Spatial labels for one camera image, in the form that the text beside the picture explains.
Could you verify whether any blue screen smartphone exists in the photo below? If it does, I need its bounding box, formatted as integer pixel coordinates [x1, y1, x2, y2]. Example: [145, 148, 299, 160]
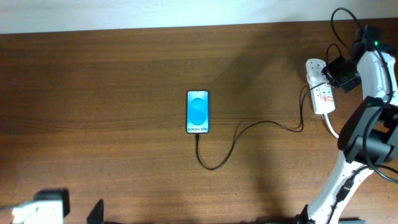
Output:
[186, 90, 210, 134]

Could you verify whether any black charger cable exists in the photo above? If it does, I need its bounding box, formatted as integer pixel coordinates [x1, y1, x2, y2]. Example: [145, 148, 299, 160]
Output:
[195, 42, 345, 172]

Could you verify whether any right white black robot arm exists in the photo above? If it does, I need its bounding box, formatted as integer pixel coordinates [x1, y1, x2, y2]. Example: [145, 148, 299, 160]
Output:
[295, 26, 397, 223]

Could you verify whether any white power strip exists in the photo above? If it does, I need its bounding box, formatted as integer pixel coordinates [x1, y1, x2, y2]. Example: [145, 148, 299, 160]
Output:
[305, 58, 335, 115]

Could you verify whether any white USB charger adapter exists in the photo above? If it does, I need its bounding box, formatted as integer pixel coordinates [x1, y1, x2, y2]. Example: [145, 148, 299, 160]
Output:
[307, 70, 326, 84]

